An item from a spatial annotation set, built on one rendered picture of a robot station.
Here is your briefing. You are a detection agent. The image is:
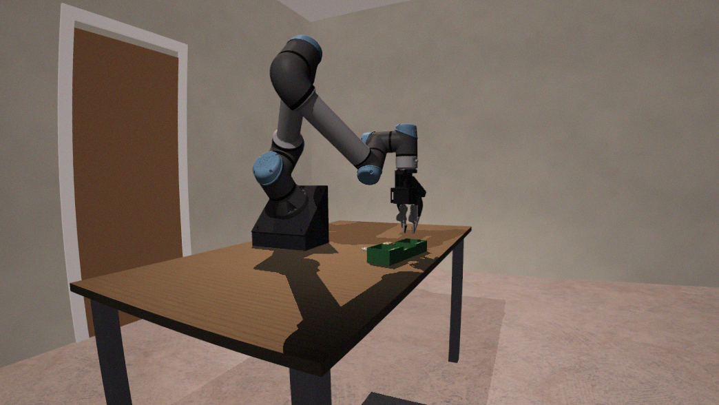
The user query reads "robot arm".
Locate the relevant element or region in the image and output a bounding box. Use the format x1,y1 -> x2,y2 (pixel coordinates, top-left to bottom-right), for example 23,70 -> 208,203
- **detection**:
253,35 -> 418,219

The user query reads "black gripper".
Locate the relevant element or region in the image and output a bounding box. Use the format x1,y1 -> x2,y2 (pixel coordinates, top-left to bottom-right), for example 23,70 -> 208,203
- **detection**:
390,169 -> 423,233

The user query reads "green three-compartment bin rack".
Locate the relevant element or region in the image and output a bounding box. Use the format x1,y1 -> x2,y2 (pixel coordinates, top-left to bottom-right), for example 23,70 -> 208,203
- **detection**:
367,238 -> 427,266

